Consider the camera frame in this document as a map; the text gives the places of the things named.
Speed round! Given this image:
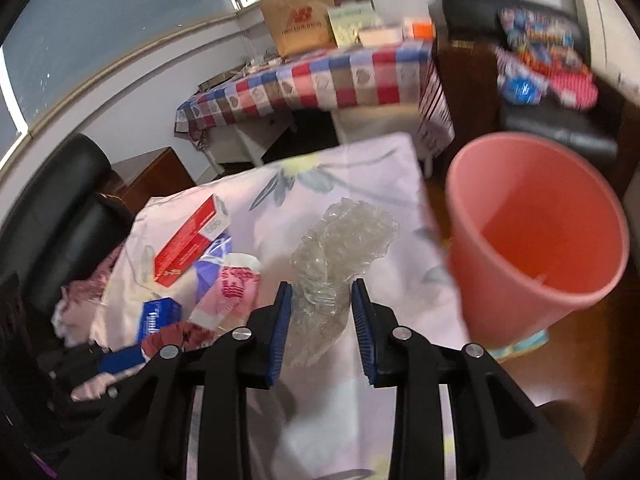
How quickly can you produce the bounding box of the pink white paper bag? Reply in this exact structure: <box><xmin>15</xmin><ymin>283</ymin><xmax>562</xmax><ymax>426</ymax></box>
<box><xmin>189</xmin><ymin>252</ymin><xmax>262</xmax><ymax>335</ymax></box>

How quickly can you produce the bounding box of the clear bubble wrap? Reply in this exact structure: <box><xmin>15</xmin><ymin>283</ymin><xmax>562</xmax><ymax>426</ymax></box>
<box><xmin>285</xmin><ymin>198</ymin><xmax>399</xmax><ymax>367</ymax></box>

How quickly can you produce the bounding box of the purple bag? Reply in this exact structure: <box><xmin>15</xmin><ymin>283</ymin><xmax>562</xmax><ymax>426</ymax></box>
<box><xmin>193</xmin><ymin>231</ymin><xmax>232</xmax><ymax>302</ymax></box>

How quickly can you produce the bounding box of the red blue wrapper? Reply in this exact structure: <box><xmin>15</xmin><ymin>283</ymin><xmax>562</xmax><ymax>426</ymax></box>
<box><xmin>141</xmin><ymin>321</ymin><xmax>216</xmax><ymax>360</ymax></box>

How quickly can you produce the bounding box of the blue Tempo tissue pack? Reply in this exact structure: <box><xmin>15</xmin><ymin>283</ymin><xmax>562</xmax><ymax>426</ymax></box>
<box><xmin>137</xmin><ymin>298</ymin><xmax>182</xmax><ymax>344</ymax></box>

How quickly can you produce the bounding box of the red medicine box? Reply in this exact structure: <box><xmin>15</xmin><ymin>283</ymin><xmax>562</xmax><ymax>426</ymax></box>
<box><xmin>153</xmin><ymin>194</ymin><xmax>231</xmax><ymax>287</ymax></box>

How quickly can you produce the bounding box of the pink plastic trash bucket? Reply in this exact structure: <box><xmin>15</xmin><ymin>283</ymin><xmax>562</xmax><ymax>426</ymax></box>
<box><xmin>446</xmin><ymin>132</ymin><xmax>630</xmax><ymax>349</ymax></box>

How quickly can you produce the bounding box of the pink garment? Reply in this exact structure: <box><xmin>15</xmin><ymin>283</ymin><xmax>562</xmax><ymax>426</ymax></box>
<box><xmin>49</xmin><ymin>244</ymin><xmax>126</xmax><ymax>403</ymax></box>

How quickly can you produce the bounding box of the pink floral table cloth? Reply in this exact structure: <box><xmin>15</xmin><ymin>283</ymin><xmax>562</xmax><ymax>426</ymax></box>
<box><xmin>90</xmin><ymin>132</ymin><xmax>469</xmax><ymax>479</ymax></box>

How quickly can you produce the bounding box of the black leather sofa left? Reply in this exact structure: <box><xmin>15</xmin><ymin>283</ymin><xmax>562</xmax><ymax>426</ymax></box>
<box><xmin>0</xmin><ymin>131</ymin><xmax>137</xmax><ymax>321</ymax></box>

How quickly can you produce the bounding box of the wooden side table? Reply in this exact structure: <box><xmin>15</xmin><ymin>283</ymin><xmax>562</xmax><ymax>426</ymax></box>
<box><xmin>101</xmin><ymin>148</ymin><xmax>195</xmax><ymax>214</ymax></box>

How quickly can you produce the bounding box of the checkered tablecloth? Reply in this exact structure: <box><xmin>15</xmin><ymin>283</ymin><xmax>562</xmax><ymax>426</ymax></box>
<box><xmin>174</xmin><ymin>40</ymin><xmax>454</xmax><ymax>156</ymax></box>

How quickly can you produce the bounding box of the wooden armrest cabinet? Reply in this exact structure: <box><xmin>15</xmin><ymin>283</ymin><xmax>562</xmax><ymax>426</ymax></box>
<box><xmin>434</xmin><ymin>39</ymin><xmax>501</xmax><ymax>178</ymax></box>

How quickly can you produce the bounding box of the white plastic tray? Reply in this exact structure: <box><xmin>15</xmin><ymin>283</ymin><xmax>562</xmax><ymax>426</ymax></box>
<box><xmin>358</xmin><ymin>26</ymin><xmax>404</xmax><ymax>48</ymax></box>

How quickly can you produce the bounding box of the blue plastic package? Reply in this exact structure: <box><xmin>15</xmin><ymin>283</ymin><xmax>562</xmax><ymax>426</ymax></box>
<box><xmin>498</xmin><ymin>76</ymin><xmax>547</xmax><ymax>106</ymax></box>

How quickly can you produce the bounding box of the orange box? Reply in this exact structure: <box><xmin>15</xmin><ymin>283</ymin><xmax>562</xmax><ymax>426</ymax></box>
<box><xmin>402</xmin><ymin>18</ymin><xmax>436</xmax><ymax>41</ymax></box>

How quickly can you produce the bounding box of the green white box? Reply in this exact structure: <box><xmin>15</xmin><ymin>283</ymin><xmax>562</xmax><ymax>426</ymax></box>
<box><xmin>328</xmin><ymin>2</ymin><xmax>382</xmax><ymax>48</ymax></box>

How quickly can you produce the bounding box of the brown New Balance paper bag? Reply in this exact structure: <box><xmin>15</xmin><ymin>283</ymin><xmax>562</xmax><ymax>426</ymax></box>
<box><xmin>259</xmin><ymin>0</ymin><xmax>335</xmax><ymax>58</ymax></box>

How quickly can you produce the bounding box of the colourful patterned cushion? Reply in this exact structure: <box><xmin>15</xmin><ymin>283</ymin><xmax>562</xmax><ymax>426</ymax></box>
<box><xmin>498</xmin><ymin>8</ymin><xmax>589</xmax><ymax>76</ymax></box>

